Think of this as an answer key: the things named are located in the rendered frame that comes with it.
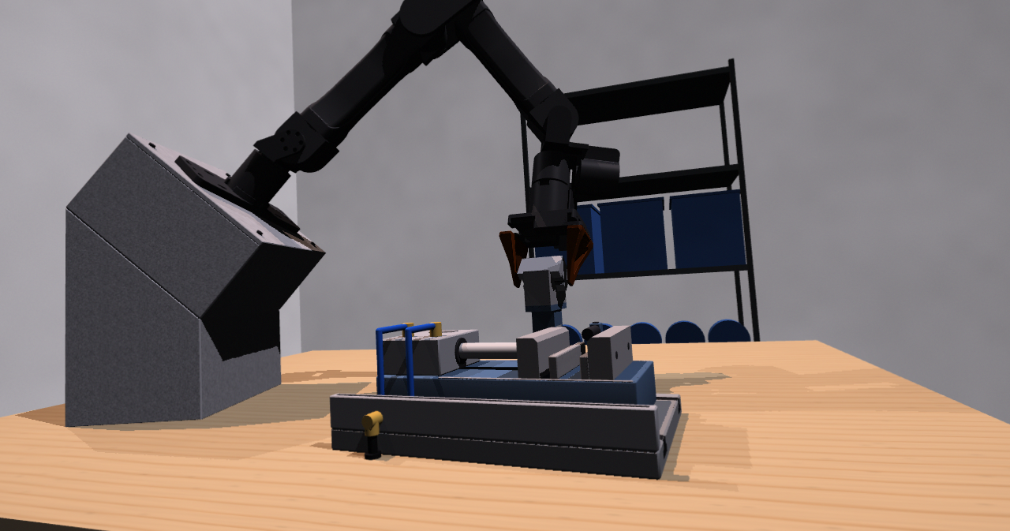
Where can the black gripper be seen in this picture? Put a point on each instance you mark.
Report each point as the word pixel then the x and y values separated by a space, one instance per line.
pixel 548 218

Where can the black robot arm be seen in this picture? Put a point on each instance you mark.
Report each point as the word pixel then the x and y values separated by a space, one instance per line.
pixel 308 141

